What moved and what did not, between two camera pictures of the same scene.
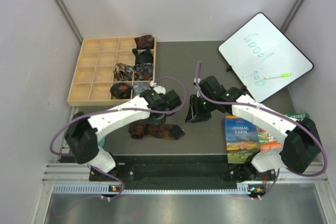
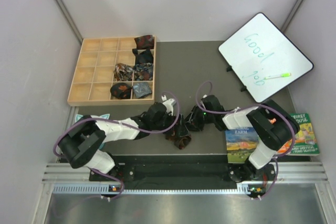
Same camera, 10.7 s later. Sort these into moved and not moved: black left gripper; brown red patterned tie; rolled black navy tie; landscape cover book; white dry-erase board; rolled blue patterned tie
Moved: brown red patterned tie; black left gripper
Not moved: rolled blue patterned tie; white dry-erase board; rolled black navy tie; landscape cover book
